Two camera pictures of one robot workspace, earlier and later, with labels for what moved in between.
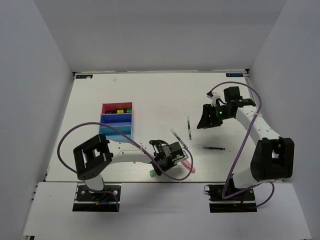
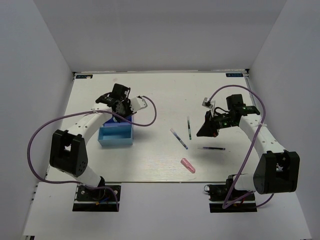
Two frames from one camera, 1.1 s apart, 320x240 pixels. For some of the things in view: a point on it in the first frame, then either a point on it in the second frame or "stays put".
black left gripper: (158, 170) -> (127, 102)
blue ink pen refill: (179, 139) stays put
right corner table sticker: (234, 74) stays put
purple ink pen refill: (219, 148) stays put
